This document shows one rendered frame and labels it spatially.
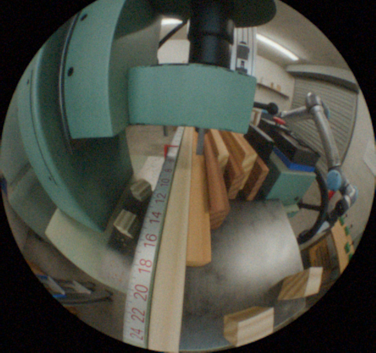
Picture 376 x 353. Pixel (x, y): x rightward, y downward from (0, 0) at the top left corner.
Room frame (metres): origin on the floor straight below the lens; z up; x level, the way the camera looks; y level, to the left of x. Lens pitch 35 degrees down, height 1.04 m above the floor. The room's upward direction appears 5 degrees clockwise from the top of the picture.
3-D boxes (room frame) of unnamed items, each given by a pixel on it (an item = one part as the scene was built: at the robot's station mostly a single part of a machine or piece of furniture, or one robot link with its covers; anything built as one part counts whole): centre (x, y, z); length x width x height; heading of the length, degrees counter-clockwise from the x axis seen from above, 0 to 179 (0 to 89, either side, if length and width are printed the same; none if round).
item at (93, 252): (0.16, 0.11, 0.76); 0.57 x 0.45 x 0.09; 90
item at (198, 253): (0.28, -0.01, 0.92); 0.54 x 0.02 x 0.04; 0
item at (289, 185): (0.18, -0.21, 0.92); 0.15 x 0.13 x 0.09; 0
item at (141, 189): (0.19, 0.11, 0.82); 0.04 x 0.03 x 0.03; 153
